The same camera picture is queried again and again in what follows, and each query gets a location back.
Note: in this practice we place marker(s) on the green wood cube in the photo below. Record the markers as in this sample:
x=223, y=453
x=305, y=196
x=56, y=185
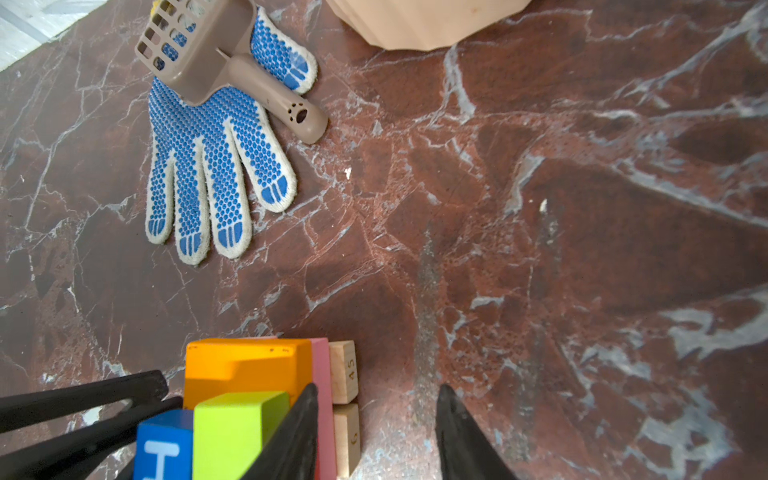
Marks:
x=232, y=429

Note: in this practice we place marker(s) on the brown plastic slotted scoop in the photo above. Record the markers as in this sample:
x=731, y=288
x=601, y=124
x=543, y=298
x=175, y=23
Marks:
x=200, y=47

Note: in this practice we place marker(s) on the natural wood block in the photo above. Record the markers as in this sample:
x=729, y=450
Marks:
x=347, y=437
x=344, y=372

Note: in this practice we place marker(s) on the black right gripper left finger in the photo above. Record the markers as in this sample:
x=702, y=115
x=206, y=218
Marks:
x=292, y=451

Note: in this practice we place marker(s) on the peach ribbed flower pot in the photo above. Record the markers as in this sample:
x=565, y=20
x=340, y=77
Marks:
x=421, y=25

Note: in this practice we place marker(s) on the blue letter cube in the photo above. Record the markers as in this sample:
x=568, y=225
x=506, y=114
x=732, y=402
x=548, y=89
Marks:
x=164, y=446

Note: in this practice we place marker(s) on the orange wood block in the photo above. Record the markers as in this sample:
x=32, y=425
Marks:
x=218, y=366

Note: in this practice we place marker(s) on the pink block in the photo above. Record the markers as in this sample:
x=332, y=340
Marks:
x=326, y=465

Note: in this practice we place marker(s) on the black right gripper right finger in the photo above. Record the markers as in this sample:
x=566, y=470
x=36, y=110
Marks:
x=464, y=451

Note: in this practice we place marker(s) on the blue dotted work glove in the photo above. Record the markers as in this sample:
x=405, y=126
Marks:
x=203, y=158

